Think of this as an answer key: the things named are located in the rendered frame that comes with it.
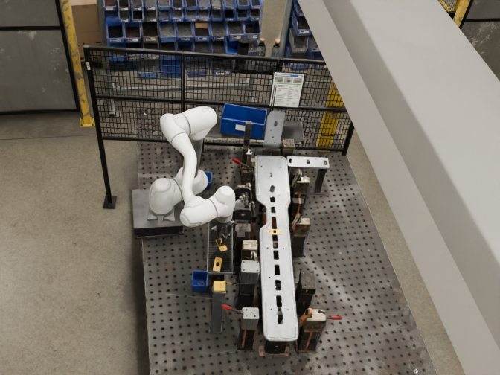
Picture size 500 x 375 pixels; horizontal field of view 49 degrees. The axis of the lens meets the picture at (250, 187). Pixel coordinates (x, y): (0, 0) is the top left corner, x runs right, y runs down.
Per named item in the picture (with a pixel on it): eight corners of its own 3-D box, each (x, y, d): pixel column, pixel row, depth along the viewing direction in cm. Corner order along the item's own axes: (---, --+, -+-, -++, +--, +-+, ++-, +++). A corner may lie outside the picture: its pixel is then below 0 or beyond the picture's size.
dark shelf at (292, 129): (303, 144, 389) (304, 141, 387) (175, 138, 382) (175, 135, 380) (300, 123, 404) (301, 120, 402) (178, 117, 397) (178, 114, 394)
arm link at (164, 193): (144, 200, 358) (143, 178, 341) (169, 190, 366) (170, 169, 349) (155, 218, 350) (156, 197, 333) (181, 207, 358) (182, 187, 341)
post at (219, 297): (222, 333, 318) (226, 294, 286) (209, 333, 318) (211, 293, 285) (222, 322, 323) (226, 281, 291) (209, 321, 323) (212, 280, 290)
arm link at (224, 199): (227, 199, 287) (205, 208, 281) (228, 178, 276) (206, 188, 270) (238, 213, 281) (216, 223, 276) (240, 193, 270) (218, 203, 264)
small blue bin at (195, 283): (207, 294, 335) (207, 286, 329) (191, 293, 335) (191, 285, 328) (207, 278, 343) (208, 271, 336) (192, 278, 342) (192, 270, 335)
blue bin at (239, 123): (262, 139, 385) (264, 125, 375) (219, 132, 386) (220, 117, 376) (265, 123, 396) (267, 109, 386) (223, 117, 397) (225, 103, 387)
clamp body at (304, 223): (304, 260, 359) (313, 227, 334) (286, 259, 358) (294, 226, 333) (303, 248, 365) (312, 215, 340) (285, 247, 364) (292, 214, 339)
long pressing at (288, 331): (303, 341, 288) (304, 340, 287) (261, 341, 286) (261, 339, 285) (286, 156, 381) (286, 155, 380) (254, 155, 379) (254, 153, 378)
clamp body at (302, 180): (304, 218, 383) (312, 184, 357) (287, 217, 382) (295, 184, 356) (303, 208, 389) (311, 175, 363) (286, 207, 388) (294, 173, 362)
